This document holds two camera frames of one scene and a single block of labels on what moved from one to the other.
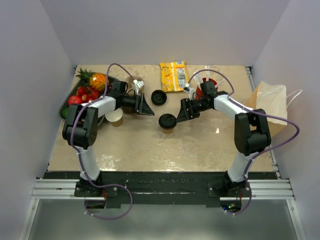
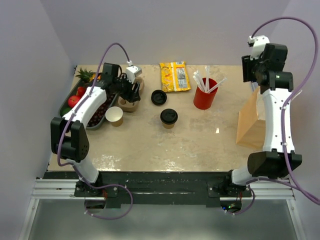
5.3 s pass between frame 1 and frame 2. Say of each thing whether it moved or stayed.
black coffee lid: moved
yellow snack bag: stayed
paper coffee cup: moved
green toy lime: stayed
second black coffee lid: stayed
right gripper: moved
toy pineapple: stayed
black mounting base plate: stayed
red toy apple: stayed
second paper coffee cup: stayed
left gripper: moved
